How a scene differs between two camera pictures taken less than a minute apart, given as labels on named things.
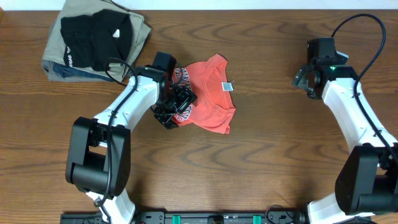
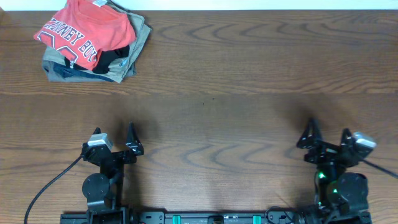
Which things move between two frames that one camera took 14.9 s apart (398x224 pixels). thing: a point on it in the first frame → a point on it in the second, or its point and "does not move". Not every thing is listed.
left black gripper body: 175,106 → 115,156
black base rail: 206,217 does not move
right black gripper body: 303,81 → 328,154
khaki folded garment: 54,67 does not move
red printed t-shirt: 209,81 → 81,28
